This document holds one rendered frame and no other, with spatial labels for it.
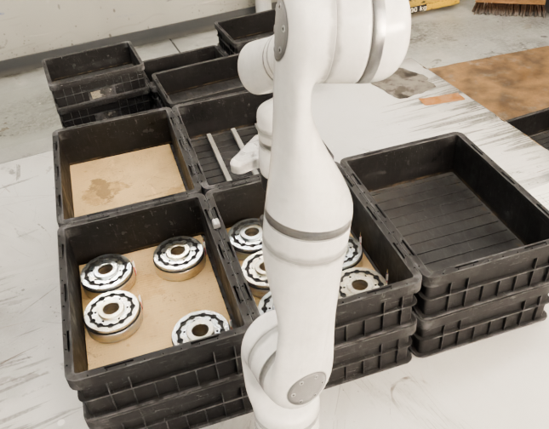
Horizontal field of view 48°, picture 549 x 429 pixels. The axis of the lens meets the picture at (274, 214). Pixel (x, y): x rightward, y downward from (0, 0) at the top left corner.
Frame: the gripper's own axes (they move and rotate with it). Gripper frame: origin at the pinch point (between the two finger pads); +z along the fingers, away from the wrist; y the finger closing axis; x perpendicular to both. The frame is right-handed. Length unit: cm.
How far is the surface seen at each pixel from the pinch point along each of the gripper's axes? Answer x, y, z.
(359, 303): -13.7, -2.2, 8.3
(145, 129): 60, 35, 12
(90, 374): 17.5, -33.0, 7.2
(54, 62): 174, 107, 44
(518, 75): -1, 280, 101
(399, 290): -18.8, 3.0, 8.0
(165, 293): 24.4, -7.2, 17.4
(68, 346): 25.7, -29.6, 8.6
